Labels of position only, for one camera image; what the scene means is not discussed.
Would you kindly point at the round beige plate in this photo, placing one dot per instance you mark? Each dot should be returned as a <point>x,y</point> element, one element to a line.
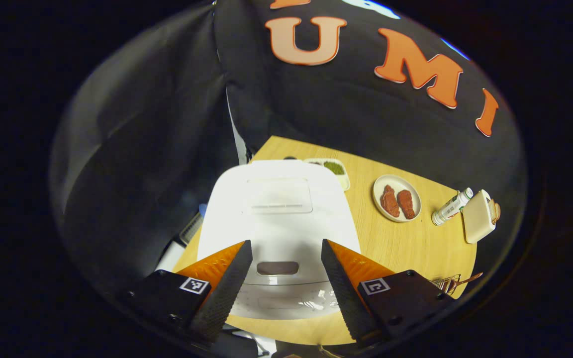
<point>397,180</point>

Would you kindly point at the white rice cooker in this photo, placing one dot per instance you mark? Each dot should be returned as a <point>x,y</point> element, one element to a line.
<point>276,228</point>

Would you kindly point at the toast bread slice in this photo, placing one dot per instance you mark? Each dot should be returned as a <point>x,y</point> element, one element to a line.
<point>492,211</point>
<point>498,211</point>

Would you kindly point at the brown wooden spoon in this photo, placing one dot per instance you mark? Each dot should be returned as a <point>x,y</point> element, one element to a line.
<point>468,279</point>

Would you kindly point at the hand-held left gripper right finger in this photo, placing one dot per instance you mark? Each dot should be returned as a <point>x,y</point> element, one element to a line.
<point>343,293</point>

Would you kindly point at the white divided grain dish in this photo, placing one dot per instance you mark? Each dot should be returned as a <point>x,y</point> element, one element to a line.
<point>338,169</point>

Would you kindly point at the white toaster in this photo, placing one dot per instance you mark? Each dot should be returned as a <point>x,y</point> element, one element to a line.
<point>476,219</point>

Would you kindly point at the blue round object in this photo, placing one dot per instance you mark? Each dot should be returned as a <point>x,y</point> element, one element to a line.
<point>202,209</point>

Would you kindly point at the white slatted basket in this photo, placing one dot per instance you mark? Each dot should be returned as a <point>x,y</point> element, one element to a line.
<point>192,227</point>

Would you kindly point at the white drink bottle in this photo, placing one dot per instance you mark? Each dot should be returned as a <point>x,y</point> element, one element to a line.
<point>449,208</point>

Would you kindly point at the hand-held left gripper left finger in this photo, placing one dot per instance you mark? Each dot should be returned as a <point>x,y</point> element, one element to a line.
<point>227,293</point>

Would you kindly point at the red meat piece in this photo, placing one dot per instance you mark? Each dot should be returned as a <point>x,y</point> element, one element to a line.
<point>390,200</point>
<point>406,204</point>

